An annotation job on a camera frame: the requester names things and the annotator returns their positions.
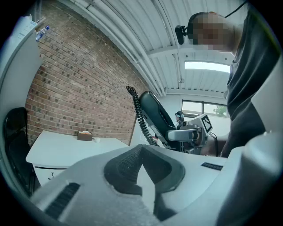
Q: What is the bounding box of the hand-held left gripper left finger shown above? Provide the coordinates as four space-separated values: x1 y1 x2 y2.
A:
30 144 163 226

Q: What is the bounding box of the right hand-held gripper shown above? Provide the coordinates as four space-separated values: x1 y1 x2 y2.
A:
166 113 214 155

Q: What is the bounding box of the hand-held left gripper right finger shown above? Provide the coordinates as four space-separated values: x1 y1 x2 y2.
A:
141 144 229 226

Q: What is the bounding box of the black telephone handset with cord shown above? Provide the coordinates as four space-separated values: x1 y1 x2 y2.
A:
126 85 180 152

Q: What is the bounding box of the person's right forearm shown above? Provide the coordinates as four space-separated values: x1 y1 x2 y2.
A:
202 134 232 158

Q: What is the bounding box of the window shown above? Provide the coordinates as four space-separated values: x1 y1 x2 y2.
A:
181 99 229 119

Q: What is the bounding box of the brown tissue box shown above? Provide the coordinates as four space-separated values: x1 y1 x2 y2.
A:
77 130 93 142

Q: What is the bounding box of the long ceiling light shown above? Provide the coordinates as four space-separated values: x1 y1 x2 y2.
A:
184 61 232 74

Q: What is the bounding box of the person's dark shirt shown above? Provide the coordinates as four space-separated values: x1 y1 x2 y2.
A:
221 6 280 158

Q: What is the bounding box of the black chair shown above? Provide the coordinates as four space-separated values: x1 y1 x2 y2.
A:
3 107 38 197

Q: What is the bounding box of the white ceiling pipe run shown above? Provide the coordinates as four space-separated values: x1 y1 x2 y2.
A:
59 0 167 97

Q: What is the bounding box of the person's head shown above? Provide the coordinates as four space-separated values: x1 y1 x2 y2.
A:
187 12 243 53

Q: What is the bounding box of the clear water bottle blue label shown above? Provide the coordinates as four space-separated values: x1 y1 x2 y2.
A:
35 25 50 41

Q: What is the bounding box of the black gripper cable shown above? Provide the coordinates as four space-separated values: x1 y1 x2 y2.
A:
208 132 219 156

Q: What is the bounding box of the black head-worn camera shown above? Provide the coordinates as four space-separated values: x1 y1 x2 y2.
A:
174 25 189 45

